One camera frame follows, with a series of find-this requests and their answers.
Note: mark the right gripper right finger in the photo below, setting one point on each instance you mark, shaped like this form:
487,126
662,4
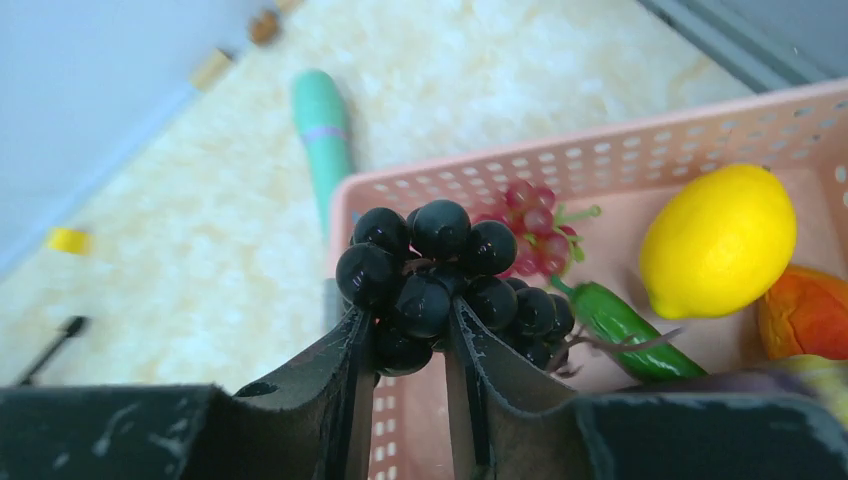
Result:
510,420

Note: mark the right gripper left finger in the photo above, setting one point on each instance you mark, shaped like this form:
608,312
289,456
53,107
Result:
308,419

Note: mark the black grape bunch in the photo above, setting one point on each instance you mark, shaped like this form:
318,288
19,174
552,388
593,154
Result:
409,271

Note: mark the green cucumber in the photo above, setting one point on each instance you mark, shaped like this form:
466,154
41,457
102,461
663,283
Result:
609,324

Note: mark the red grape bunch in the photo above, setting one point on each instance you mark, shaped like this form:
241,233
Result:
547,243

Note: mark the black microphone tripod stand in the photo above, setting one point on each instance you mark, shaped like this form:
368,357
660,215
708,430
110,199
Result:
73,327

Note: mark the purple eggplant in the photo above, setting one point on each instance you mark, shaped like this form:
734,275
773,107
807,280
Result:
812,376

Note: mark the yellow lemon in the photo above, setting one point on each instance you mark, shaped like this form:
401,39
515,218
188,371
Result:
718,244

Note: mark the yellow cube at back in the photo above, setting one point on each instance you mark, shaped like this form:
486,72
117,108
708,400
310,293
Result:
68,240

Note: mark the teal cylinder tube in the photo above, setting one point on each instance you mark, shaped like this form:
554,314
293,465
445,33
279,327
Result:
321,119

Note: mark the wooden cork cylinder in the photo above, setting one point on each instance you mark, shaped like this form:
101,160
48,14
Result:
211,70

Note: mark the brown wooden piece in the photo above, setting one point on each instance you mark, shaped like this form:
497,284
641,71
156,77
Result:
266,26

